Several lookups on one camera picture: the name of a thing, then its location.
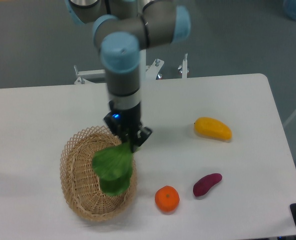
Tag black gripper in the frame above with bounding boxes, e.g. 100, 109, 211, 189
104, 101, 152, 153

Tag green leafy vegetable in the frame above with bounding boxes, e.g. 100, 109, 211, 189
92, 142, 133, 197

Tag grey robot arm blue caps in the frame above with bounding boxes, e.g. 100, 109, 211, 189
65, 0, 191, 152

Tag woven wicker basket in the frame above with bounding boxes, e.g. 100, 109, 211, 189
60, 126, 137, 222

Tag orange mandarin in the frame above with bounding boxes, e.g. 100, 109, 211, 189
155, 185, 180, 213

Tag yellow mango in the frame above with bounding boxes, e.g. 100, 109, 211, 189
194, 117, 233, 141

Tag purple sweet potato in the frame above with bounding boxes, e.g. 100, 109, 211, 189
193, 173, 223, 197

